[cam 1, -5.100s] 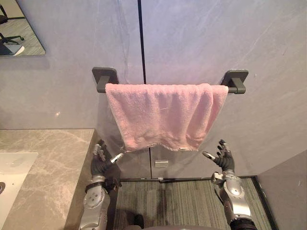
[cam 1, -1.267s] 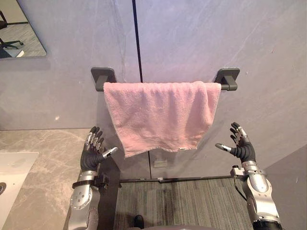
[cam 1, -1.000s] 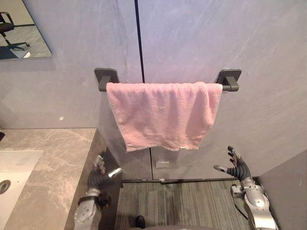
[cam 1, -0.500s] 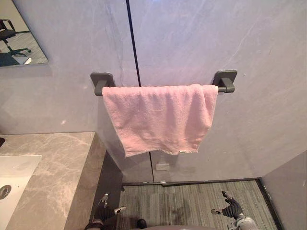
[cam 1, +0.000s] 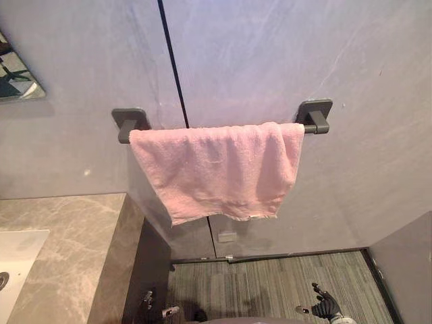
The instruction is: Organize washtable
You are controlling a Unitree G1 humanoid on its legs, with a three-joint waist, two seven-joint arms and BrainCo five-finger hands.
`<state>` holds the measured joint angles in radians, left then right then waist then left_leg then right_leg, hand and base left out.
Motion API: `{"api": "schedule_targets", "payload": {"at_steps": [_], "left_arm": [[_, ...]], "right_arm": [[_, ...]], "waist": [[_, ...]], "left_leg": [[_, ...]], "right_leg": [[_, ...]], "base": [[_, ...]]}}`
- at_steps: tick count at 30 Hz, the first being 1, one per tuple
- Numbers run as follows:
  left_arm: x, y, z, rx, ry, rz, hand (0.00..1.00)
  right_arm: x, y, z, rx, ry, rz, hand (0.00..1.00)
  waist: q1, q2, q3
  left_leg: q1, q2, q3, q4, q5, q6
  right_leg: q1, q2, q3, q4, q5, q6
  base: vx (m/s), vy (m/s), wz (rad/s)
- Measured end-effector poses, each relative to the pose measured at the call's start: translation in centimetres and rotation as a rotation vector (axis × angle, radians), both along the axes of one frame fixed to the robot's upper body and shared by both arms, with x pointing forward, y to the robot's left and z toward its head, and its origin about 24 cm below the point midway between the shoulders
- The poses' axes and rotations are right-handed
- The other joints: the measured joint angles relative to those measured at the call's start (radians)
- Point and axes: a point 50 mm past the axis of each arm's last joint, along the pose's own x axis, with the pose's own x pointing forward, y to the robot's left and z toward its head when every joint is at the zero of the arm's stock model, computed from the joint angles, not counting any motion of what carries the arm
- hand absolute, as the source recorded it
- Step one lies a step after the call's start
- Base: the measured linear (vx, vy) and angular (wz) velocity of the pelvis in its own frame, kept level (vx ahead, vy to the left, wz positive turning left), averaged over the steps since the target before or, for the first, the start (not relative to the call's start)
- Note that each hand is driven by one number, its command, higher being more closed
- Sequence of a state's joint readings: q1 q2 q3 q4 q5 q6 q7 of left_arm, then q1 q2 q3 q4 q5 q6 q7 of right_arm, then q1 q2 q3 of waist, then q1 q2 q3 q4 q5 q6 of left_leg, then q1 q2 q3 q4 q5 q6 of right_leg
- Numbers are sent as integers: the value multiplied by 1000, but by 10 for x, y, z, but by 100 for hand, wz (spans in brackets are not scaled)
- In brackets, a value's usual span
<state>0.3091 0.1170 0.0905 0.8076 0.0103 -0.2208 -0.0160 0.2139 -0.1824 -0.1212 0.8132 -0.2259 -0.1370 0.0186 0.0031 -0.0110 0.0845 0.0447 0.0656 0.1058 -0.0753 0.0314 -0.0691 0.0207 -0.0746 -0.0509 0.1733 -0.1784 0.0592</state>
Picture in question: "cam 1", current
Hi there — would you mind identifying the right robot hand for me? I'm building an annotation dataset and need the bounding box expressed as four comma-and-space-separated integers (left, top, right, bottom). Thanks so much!
295, 282, 343, 321

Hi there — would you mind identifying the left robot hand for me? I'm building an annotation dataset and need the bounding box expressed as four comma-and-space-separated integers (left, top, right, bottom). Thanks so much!
140, 290, 180, 319

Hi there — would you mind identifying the marble vanity counter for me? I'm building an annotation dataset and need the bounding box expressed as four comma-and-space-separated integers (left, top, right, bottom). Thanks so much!
0, 192, 146, 324

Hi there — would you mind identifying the white sink basin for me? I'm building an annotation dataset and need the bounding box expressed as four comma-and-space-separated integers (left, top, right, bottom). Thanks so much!
0, 229, 51, 324

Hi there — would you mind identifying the pink towel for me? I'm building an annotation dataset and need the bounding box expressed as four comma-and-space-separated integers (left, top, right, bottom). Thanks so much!
128, 121, 306, 227

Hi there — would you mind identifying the dark grey towel bar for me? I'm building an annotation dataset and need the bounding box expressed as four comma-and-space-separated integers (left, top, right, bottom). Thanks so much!
111, 98, 334, 145

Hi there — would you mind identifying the wall mirror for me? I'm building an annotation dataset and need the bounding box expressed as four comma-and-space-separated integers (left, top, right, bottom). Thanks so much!
0, 32, 47, 103

